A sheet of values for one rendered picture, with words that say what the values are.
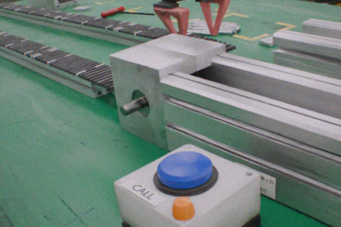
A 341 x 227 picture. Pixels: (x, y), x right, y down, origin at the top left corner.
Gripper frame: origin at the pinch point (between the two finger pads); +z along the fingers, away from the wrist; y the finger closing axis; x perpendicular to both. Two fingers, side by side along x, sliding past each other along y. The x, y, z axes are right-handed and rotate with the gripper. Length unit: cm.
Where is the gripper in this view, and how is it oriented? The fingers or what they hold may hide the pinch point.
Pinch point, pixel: (197, 36)
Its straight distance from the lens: 75.3
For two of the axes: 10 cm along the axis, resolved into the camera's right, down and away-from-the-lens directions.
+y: 7.5, -3.6, 5.6
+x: -6.5, -2.4, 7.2
